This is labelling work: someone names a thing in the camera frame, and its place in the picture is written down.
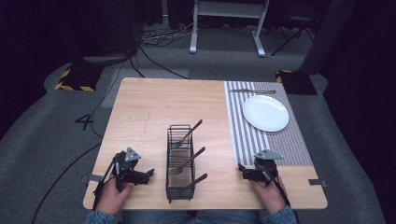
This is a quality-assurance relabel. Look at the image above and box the black-handled table knife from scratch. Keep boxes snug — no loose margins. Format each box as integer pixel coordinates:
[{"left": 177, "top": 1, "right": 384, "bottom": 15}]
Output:
[{"left": 229, "top": 88, "right": 277, "bottom": 95}]

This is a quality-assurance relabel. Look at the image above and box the black-handled fork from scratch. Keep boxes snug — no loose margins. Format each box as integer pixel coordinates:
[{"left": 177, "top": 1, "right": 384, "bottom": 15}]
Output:
[
  {"left": 169, "top": 146, "right": 206, "bottom": 176},
  {"left": 182, "top": 173, "right": 208, "bottom": 189},
  {"left": 170, "top": 119, "right": 204, "bottom": 149}
]

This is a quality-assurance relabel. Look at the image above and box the black wire cutlery basket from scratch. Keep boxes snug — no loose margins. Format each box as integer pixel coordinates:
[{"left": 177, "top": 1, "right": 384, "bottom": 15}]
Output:
[{"left": 165, "top": 124, "right": 196, "bottom": 203}]

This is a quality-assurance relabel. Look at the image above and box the black floor cable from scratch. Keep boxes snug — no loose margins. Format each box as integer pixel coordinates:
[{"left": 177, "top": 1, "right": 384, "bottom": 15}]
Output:
[
  {"left": 128, "top": 45, "right": 190, "bottom": 80},
  {"left": 30, "top": 59, "right": 129, "bottom": 224}
]

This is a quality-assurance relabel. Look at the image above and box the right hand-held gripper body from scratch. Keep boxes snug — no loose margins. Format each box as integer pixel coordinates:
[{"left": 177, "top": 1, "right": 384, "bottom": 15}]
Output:
[{"left": 253, "top": 148, "right": 285, "bottom": 188}]

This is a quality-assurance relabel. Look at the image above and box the white round plate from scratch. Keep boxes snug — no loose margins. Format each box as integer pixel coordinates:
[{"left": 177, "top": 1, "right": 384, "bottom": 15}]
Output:
[{"left": 242, "top": 94, "right": 290, "bottom": 133}]

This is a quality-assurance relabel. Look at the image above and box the grey striped placemat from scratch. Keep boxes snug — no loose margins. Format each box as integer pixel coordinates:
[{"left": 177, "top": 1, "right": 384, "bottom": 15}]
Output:
[{"left": 223, "top": 80, "right": 314, "bottom": 167}]

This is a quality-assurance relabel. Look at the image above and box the hand-held gripper cable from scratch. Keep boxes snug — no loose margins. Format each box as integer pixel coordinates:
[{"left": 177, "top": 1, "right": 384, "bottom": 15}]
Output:
[
  {"left": 259, "top": 164, "right": 292, "bottom": 208},
  {"left": 92, "top": 157, "right": 118, "bottom": 212}
]

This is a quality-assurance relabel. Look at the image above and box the grey pillar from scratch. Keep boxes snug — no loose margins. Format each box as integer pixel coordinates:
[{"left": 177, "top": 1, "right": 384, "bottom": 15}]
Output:
[{"left": 299, "top": 0, "right": 358, "bottom": 76}]

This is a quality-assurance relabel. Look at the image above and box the bundle of floor cables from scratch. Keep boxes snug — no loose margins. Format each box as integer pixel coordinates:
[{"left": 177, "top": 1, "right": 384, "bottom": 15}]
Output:
[{"left": 138, "top": 15, "right": 205, "bottom": 49}]

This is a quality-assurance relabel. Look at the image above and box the left hand-held gripper cable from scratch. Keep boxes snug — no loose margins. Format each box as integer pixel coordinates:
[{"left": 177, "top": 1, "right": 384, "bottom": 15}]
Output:
[{"left": 92, "top": 157, "right": 118, "bottom": 212}]

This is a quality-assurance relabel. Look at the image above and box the white metal table frame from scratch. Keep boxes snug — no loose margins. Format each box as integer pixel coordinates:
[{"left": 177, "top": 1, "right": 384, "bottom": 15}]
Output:
[{"left": 189, "top": 0, "right": 271, "bottom": 58}]

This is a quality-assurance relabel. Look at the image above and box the person's right hand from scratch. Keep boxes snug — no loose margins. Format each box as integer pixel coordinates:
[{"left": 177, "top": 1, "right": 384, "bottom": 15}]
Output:
[{"left": 248, "top": 176, "right": 290, "bottom": 216}]

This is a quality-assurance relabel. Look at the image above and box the black yellow striped stand base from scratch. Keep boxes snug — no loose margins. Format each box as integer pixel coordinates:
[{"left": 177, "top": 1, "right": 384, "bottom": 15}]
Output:
[
  {"left": 275, "top": 69, "right": 318, "bottom": 95},
  {"left": 54, "top": 63, "right": 105, "bottom": 92}
]

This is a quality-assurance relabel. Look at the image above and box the person's left hand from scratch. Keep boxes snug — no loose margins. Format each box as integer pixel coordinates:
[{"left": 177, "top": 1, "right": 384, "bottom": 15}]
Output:
[{"left": 94, "top": 175, "right": 135, "bottom": 217}]

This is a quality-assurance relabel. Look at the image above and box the right hand-held gripper cable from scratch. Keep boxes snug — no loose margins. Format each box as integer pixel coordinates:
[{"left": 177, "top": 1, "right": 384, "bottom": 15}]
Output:
[{"left": 259, "top": 164, "right": 292, "bottom": 208}]

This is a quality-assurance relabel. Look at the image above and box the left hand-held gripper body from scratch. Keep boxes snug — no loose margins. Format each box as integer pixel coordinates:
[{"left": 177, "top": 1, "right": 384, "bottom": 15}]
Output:
[{"left": 112, "top": 147, "right": 142, "bottom": 192}]

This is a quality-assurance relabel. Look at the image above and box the grey tape piece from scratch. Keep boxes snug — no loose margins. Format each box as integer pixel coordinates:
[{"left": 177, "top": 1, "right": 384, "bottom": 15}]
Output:
[
  {"left": 80, "top": 174, "right": 104, "bottom": 183},
  {"left": 308, "top": 178, "right": 329, "bottom": 188}
]

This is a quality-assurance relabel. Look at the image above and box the black tripod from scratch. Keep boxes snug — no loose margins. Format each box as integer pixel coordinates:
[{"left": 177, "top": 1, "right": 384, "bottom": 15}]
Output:
[{"left": 270, "top": 13, "right": 316, "bottom": 57}]

